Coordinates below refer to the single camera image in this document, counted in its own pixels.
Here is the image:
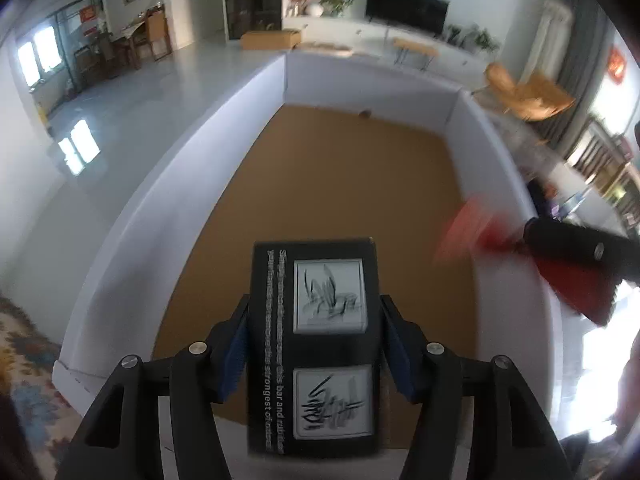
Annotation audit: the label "black printed box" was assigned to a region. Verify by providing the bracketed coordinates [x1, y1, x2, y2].
[246, 238, 382, 460]

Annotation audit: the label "white cardboard sorting box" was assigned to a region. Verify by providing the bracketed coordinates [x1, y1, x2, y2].
[51, 52, 564, 480]

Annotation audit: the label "patterned floor rug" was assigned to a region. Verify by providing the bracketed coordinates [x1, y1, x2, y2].
[1, 297, 81, 479]

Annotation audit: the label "orange lounge chair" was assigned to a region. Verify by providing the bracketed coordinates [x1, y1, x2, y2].
[485, 62, 575, 122]

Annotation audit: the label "grey curtain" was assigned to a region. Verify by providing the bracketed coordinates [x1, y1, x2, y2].
[535, 0, 614, 155]

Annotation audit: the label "green potted plant right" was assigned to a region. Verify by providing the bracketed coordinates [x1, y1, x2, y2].
[445, 24, 501, 54]

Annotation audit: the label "green potted plant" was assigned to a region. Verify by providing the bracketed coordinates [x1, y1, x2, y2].
[320, 0, 355, 18]
[445, 24, 501, 54]

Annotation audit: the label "wooden bench hairpin legs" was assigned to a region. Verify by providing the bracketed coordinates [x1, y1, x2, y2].
[392, 37, 439, 72]

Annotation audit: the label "white low tv cabinet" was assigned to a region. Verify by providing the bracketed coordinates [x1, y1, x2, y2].
[282, 16, 488, 81]

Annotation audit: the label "black flat television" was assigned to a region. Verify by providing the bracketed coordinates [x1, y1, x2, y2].
[364, 0, 449, 35]

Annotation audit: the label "green potted plant left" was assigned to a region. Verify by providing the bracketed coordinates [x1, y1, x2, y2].
[320, 0, 355, 18]

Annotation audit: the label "brown cardboard carton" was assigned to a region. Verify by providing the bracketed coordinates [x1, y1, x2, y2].
[240, 29, 302, 51]

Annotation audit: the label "wooden dining chair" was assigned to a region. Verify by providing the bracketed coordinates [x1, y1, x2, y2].
[128, 9, 172, 70]

